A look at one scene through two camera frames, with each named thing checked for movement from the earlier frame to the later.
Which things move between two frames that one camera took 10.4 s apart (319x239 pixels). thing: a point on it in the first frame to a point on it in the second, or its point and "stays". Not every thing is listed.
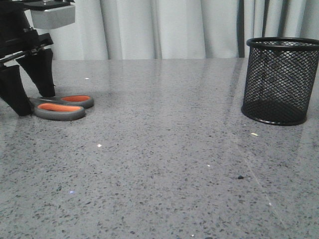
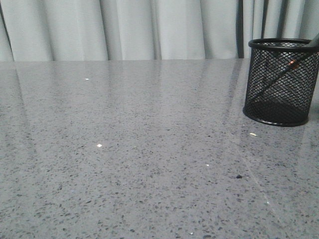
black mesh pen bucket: x=279 y=79 stays
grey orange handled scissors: x=65 y=108 to x=291 y=65
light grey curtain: x=167 y=29 stays
